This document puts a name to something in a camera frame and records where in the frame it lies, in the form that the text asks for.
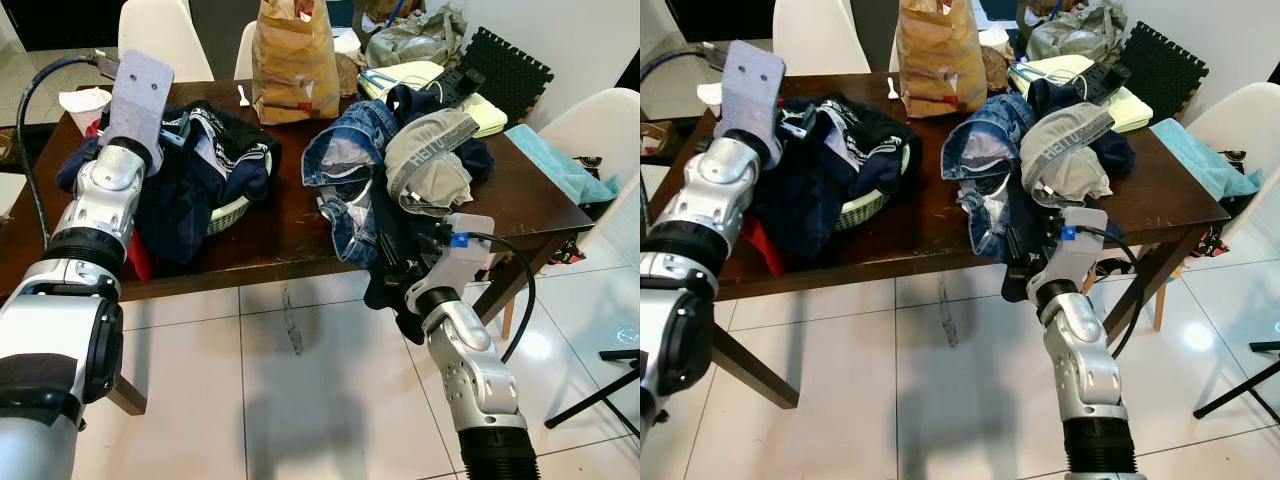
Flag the dark navy garment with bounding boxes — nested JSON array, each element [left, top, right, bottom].
[[998, 78, 1138, 305], [358, 84, 498, 343]]

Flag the grey underwear printed waistband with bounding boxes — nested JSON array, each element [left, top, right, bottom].
[[384, 107, 482, 218], [1019, 101, 1118, 211]]

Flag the dark wooden dining table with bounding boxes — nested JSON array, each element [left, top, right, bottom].
[[0, 72, 598, 418], [640, 68, 1233, 411]]

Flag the blue denim jeans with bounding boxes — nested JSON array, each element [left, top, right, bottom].
[[302, 97, 401, 268], [942, 92, 1043, 263]]

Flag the pale green laundry basket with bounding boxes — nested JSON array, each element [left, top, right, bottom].
[[205, 148, 273, 237], [838, 148, 913, 233]]

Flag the teal cloth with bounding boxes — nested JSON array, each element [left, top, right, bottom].
[[504, 122, 623, 208], [1148, 117, 1265, 201]]

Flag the pale yellow flat cushion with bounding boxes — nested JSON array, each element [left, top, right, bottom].
[[1006, 54, 1158, 134], [358, 60, 511, 141]]

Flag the dark navy clothes pile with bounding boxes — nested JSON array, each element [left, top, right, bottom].
[[57, 98, 284, 268], [748, 93, 913, 263]]

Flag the brown paper bag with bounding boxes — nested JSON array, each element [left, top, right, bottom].
[[250, 0, 343, 127], [895, 0, 991, 121]]

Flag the black foam puzzle mat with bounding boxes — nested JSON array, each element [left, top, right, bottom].
[[455, 26, 556, 128], [1105, 20, 1211, 124]]

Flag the grey green fabric bag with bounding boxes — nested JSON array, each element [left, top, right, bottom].
[[1026, 0, 1131, 67], [364, 3, 469, 71]]

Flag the white plastic chair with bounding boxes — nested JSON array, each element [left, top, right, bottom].
[[500, 87, 641, 341], [1150, 80, 1280, 336], [234, 20, 267, 81], [117, 0, 217, 84], [770, 0, 871, 78]]

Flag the small red garment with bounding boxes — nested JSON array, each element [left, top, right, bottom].
[[122, 232, 158, 284], [740, 213, 788, 278]]

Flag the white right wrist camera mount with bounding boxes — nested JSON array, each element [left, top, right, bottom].
[[433, 211, 498, 303], [1040, 206, 1111, 294]]

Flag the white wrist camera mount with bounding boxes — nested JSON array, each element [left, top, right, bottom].
[[713, 39, 789, 163], [433, 211, 498, 303], [1040, 206, 1111, 294], [103, 50, 177, 169]]

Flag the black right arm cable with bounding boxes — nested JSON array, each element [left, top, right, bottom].
[[450, 230, 538, 366], [1070, 224, 1148, 359]]

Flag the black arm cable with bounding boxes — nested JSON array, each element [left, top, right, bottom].
[[640, 45, 736, 89], [1070, 224, 1148, 359], [450, 230, 538, 366], [17, 53, 126, 251]]

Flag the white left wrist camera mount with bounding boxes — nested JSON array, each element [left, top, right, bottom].
[[713, 39, 789, 163], [103, 50, 177, 169]]

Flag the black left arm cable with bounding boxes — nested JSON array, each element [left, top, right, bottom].
[[17, 53, 126, 251], [640, 45, 736, 89]]

